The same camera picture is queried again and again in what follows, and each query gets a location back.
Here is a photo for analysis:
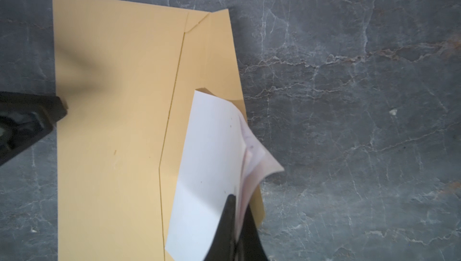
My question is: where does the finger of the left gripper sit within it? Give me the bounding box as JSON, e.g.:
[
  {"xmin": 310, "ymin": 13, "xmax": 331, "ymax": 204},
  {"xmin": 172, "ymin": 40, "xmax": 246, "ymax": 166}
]
[{"xmin": 1, "ymin": 91, "xmax": 67, "ymax": 165}]

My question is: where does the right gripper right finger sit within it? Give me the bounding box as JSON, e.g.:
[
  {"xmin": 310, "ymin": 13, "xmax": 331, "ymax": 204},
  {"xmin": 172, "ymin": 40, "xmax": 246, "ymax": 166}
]
[{"xmin": 235, "ymin": 206, "xmax": 269, "ymax": 261}]

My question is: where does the white floral letter paper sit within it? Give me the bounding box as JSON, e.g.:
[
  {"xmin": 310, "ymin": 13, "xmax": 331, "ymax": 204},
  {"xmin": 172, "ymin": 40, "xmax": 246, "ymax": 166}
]
[{"xmin": 165, "ymin": 91, "xmax": 283, "ymax": 261}]

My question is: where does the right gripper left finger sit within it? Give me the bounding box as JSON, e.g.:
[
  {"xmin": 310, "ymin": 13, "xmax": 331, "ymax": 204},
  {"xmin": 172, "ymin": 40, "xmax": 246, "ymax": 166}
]
[{"xmin": 204, "ymin": 195, "xmax": 236, "ymax": 261}]

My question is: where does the brown kraft envelope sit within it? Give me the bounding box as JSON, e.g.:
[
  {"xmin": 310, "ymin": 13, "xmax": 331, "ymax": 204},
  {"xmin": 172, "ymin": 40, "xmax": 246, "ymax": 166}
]
[{"xmin": 52, "ymin": 0, "xmax": 264, "ymax": 261}]

